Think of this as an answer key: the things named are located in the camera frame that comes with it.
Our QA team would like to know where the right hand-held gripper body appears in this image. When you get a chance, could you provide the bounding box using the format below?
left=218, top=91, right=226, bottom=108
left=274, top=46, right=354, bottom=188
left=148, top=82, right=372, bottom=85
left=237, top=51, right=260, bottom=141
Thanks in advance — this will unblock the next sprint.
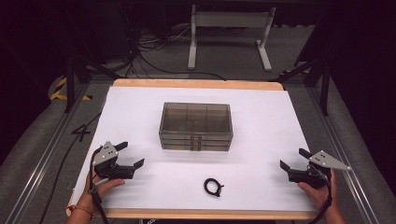
left=288, top=149, right=352, bottom=189

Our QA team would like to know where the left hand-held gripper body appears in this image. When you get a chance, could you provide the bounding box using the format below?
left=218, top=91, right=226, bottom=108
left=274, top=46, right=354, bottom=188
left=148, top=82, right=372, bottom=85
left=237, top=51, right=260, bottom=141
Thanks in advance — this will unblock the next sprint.
left=92, top=141, right=136, bottom=181

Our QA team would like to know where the smoky clear plastic drawer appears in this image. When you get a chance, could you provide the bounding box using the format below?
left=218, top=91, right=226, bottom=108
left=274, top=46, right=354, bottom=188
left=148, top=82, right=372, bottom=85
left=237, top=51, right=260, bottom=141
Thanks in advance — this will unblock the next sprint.
left=160, top=138, right=233, bottom=147

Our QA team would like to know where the black hair tie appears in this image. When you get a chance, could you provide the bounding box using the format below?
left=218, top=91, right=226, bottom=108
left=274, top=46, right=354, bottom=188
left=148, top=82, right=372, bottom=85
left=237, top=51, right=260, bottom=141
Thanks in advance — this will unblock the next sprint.
left=203, top=177, right=225, bottom=198

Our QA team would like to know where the smoky clear drawer organizer box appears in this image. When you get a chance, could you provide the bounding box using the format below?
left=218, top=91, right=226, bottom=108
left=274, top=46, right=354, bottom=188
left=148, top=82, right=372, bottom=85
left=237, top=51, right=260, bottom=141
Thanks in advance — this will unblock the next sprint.
left=158, top=102, right=233, bottom=152

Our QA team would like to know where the person's right hand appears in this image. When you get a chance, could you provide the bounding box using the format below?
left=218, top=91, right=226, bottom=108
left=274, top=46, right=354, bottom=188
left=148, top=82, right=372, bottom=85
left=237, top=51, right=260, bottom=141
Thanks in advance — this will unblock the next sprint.
left=297, top=169, right=339, bottom=210

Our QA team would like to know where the person's left hand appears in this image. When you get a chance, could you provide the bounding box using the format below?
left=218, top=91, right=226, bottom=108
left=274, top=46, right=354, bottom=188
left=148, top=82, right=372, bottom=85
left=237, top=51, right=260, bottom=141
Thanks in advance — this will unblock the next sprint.
left=83, top=172, right=126, bottom=213

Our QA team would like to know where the white table mat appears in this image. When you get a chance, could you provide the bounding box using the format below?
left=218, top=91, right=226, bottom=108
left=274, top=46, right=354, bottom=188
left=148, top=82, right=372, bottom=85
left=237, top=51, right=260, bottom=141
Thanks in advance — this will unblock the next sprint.
left=70, top=86, right=318, bottom=213

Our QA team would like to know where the black metal stand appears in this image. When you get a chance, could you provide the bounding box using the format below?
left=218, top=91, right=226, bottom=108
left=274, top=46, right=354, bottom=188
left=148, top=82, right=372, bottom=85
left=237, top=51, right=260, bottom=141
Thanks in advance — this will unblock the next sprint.
left=63, top=52, right=121, bottom=114
left=269, top=55, right=332, bottom=117

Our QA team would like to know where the yellow black hazard tape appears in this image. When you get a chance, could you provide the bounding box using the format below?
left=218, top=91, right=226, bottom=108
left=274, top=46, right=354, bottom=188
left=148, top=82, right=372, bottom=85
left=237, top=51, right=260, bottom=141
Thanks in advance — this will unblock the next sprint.
left=49, top=77, right=93, bottom=102

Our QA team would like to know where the wooden table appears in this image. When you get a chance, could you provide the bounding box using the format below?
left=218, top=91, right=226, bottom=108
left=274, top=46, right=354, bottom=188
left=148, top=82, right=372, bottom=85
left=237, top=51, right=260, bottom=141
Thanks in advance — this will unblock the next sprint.
left=65, top=77, right=319, bottom=220

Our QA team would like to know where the white metal stand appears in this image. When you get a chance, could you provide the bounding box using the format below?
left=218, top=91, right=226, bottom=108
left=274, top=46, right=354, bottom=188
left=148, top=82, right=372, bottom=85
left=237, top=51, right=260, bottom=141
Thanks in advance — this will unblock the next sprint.
left=187, top=4, right=277, bottom=72

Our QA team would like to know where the aluminium floor rail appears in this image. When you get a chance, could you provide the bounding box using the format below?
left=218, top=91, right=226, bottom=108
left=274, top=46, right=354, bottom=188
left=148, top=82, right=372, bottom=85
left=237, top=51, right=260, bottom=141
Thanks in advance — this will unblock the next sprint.
left=3, top=83, right=92, bottom=224
left=305, top=86, right=380, bottom=224

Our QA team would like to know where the right hand-held gripper cable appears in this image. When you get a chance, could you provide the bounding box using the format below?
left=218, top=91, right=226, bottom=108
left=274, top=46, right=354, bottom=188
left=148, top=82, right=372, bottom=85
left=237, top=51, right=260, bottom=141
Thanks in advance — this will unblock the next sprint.
left=306, top=164, right=333, bottom=224

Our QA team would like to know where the hand-held gripper cable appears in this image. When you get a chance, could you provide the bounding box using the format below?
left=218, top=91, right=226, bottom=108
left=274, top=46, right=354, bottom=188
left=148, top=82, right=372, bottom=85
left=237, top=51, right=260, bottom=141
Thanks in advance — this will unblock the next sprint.
left=89, top=146, right=110, bottom=224
left=306, top=164, right=333, bottom=224

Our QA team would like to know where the left hand-held gripper cable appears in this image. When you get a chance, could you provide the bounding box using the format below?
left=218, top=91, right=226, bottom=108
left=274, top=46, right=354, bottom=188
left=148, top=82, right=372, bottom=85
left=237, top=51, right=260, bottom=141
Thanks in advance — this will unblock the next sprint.
left=89, top=146, right=110, bottom=224

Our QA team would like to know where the black floor cable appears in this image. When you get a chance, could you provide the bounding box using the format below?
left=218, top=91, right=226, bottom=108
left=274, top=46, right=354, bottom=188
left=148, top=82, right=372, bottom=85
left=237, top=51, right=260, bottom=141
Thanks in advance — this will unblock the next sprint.
left=37, top=111, right=103, bottom=224

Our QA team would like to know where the orange bracelet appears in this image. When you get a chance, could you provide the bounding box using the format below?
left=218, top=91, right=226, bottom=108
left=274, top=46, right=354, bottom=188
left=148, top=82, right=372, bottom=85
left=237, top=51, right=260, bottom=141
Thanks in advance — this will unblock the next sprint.
left=65, top=203, right=94, bottom=218

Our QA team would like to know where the tangle of floor cables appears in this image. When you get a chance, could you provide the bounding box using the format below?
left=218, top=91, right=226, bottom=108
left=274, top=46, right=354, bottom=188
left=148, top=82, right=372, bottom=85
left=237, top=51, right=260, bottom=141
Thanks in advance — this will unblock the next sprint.
left=122, top=0, right=228, bottom=82

